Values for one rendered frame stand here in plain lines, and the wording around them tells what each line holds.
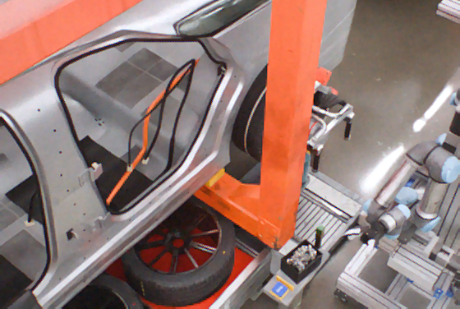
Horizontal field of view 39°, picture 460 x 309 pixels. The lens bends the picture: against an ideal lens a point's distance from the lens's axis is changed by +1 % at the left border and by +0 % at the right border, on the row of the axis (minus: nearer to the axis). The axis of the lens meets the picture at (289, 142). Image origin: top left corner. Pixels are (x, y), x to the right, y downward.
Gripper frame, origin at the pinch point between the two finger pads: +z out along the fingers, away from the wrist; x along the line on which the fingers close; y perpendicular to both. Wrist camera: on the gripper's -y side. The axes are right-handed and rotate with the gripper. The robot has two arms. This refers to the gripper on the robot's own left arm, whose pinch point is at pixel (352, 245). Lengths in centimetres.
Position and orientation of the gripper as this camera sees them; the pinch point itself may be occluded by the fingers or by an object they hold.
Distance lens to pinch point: 296.4
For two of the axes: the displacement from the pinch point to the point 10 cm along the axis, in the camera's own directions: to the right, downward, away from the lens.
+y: 0.2, 7.5, 6.6
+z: -7.6, 4.4, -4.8
